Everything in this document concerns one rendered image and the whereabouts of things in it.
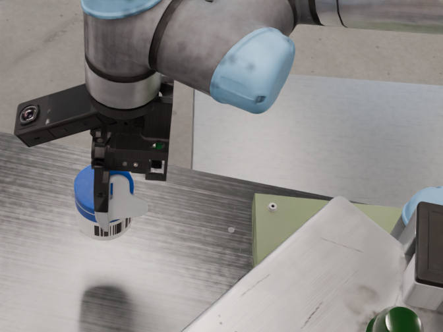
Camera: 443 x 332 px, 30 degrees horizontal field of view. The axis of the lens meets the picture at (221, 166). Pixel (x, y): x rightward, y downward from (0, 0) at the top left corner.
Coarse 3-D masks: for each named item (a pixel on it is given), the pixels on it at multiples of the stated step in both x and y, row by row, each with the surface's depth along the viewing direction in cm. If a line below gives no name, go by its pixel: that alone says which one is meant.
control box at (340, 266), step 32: (320, 224) 42; (352, 224) 42; (288, 256) 41; (320, 256) 41; (352, 256) 41; (384, 256) 41; (256, 288) 39; (288, 288) 40; (320, 288) 40; (352, 288) 40; (384, 288) 40; (224, 320) 38; (256, 320) 38; (288, 320) 39; (320, 320) 39; (352, 320) 39
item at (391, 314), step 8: (384, 312) 37; (392, 312) 37; (400, 312) 37; (408, 312) 37; (376, 320) 37; (384, 320) 37; (392, 320) 37; (400, 320) 37; (408, 320) 37; (416, 320) 37; (368, 328) 38; (376, 328) 37; (384, 328) 37; (392, 328) 36; (400, 328) 36; (408, 328) 36; (416, 328) 37
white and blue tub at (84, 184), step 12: (84, 168) 98; (84, 180) 97; (132, 180) 98; (84, 192) 96; (132, 192) 97; (84, 204) 95; (84, 216) 97; (84, 228) 99; (96, 228) 98; (120, 228) 99
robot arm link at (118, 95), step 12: (84, 60) 79; (156, 72) 78; (96, 84) 78; (108, 84) 77; (120, 84) 77; (132, 84) 77; (144, 84) 78; (156, 84) 80; (96, 96) 80; (108, 96) 79; (120, 96) 78; (132, 96) 79; (144, 96) 80; (120, 108) 80
